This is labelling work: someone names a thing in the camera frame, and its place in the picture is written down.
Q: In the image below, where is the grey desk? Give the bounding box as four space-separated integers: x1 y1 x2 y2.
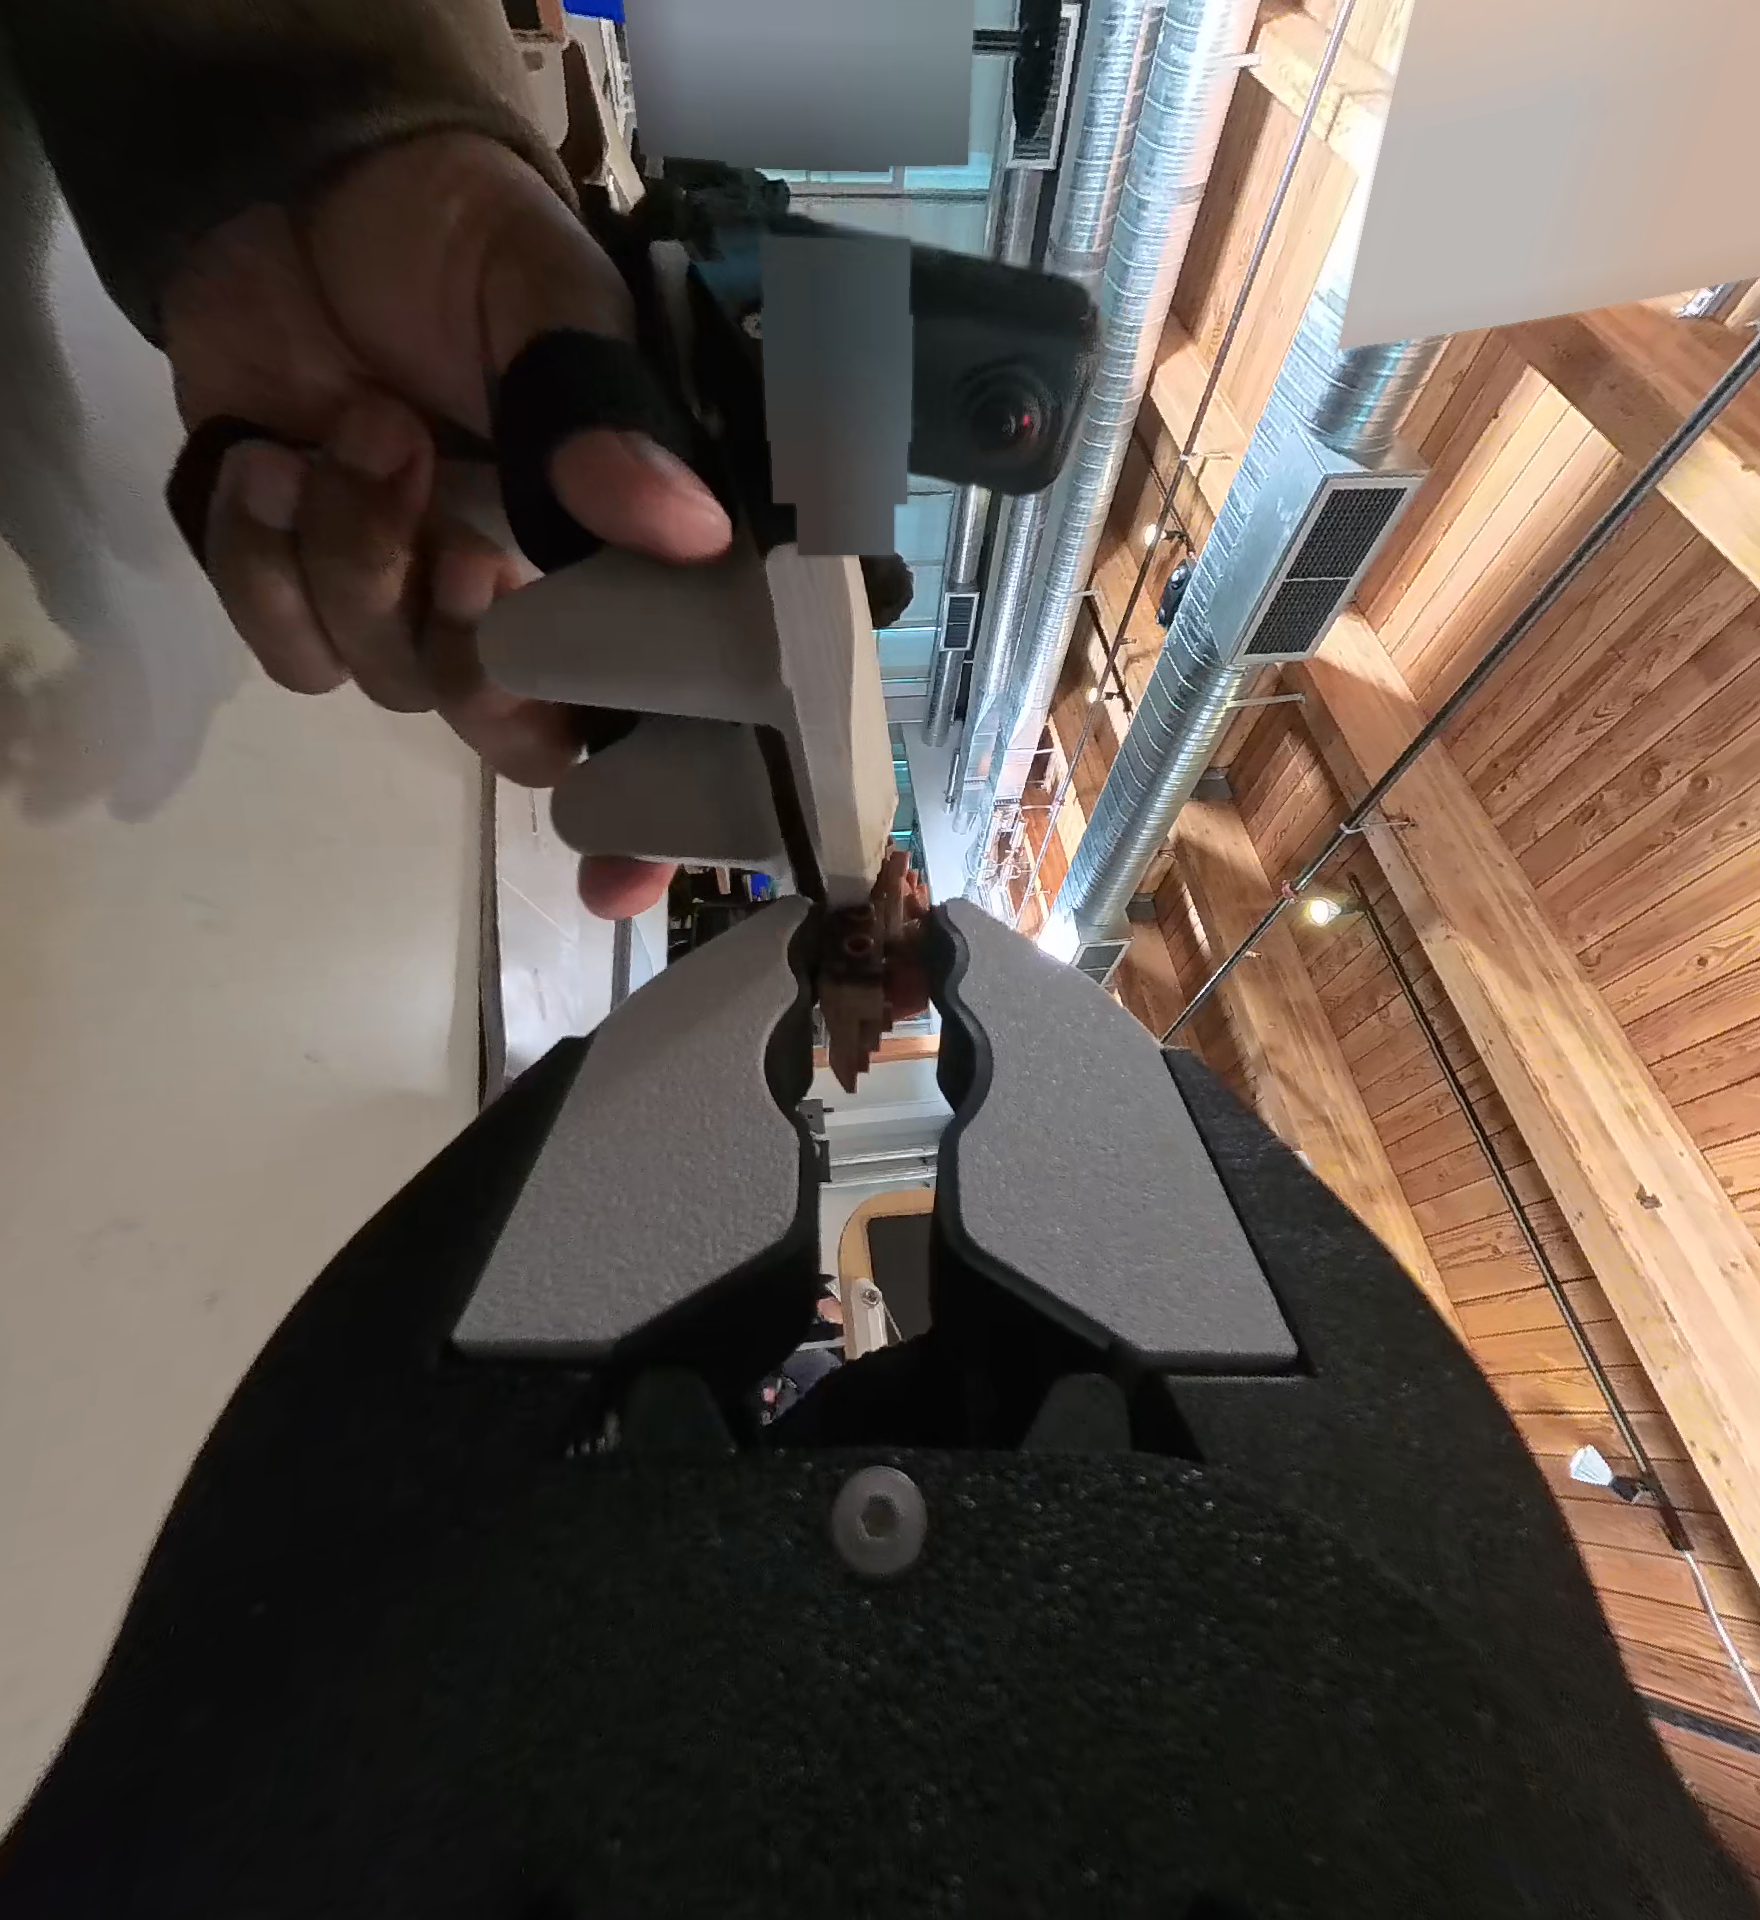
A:
0 90 673 1920

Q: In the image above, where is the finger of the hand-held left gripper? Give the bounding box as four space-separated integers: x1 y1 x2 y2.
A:
767 546 903 903
476 540 823 903

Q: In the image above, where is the person's left hand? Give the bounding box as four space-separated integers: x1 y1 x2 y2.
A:
161 126 740 920

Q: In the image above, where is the brown brick assembly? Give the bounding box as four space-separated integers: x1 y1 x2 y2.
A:
820 847 936 1089

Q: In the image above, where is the silver ventilation duct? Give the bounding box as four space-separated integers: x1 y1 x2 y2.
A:
1061 286 1760 957
946 0 1257 812

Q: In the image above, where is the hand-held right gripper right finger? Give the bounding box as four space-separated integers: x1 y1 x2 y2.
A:
927 899 1307 1377

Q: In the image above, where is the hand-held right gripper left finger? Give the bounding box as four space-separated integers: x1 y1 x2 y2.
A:
453 899 827 1366

